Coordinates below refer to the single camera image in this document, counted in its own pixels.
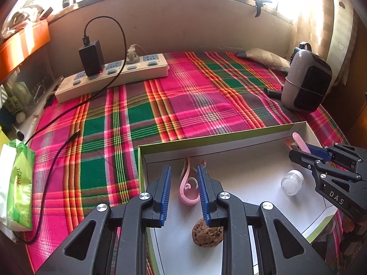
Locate beige heart curtain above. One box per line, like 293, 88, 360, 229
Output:
292, 0, 359, 86

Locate black charger cable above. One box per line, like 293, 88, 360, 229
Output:
13, 16, 127, 245

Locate white plastic bags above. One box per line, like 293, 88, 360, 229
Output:
3, 0, 39, 32

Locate white plug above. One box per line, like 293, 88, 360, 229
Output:
126, 44, 144, 63

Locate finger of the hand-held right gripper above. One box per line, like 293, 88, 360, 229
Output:
289, 149, 362, 221
305, 144, 367, 166

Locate pink plastic stick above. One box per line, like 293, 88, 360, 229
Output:
292, 132, 311, 154

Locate small clear white-capped bottle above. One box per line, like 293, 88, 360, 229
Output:
280, 170, 304, 197

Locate black clip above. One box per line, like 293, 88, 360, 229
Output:
254, 0, 273, 18

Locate orange box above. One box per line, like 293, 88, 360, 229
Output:
0, 19, 50, 76

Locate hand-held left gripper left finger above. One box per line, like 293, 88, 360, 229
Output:
34, 165, 172, 275

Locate pink green plaid cloth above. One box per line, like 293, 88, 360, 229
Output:
26, 51, 350, 275

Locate green-edged white cardboard box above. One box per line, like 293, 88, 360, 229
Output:
138, 121, 339, 275

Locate beige checked cloth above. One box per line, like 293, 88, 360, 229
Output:
236, 48, 291, 71

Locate brown walnut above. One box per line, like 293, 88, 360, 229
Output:
192, 218, 225, 247

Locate green white tissue pack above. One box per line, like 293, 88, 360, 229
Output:
0, 139, 36, 232

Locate black charger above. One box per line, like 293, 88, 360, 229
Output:
79, 41, 105, 76

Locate white power strip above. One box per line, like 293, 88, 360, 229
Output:
54, 53, 170, 104

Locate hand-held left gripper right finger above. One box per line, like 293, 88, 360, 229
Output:
196, 164, 334, 275

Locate green white container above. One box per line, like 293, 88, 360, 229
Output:
4, 82, 25, 115

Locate grey portable heater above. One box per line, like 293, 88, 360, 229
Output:
281, 42, 333, 113

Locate pink plastic hook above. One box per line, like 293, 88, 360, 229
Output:
179, 157, 201, 207

